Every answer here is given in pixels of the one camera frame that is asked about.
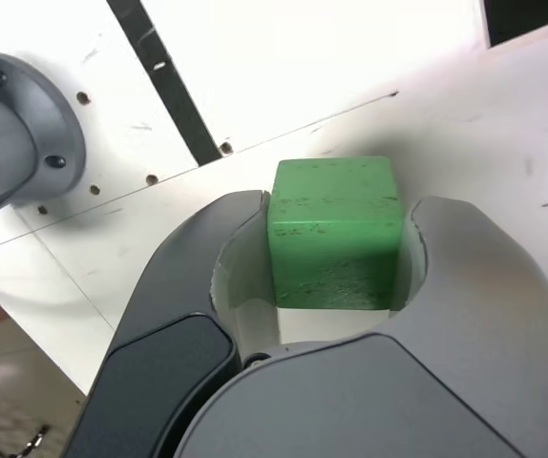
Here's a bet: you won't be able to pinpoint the black tape strip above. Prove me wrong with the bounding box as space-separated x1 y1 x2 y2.
106 0 222 166

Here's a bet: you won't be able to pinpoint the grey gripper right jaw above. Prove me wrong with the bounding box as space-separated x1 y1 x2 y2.
157 195 548 458

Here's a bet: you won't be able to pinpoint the green cube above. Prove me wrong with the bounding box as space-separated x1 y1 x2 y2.
264 156 405 312

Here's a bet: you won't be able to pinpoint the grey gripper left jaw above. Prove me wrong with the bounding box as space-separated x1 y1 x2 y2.
66 189 283 458

